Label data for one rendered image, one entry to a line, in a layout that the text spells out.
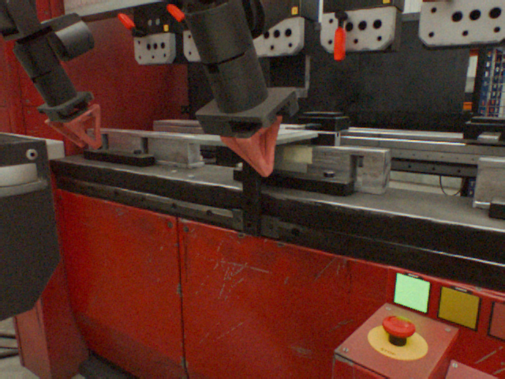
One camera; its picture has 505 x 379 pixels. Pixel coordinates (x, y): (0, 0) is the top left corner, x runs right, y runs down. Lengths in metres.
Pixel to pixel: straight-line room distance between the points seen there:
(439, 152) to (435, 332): 0.61
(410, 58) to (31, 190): 1.22
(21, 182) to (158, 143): 0.88
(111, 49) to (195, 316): 1.05
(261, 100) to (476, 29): 0.50
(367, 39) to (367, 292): 0.51
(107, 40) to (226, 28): 1.29
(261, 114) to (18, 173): 0.23
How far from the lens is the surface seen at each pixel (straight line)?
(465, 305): 0.60
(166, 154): 1.23
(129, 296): 1.35
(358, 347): 0.54
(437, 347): 0.57
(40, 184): 0.41
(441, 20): 0.84
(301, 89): 0.97
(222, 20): 0.39
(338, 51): 0.85
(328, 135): 0.93
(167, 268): 1.16
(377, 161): 0.88
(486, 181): 0.85
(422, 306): 0.62
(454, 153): 1.11
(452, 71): 1.39
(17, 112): 1.47
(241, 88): 0.41
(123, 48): 1.71
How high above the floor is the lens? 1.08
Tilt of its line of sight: 14 degrees down
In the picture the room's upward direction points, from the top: straight up
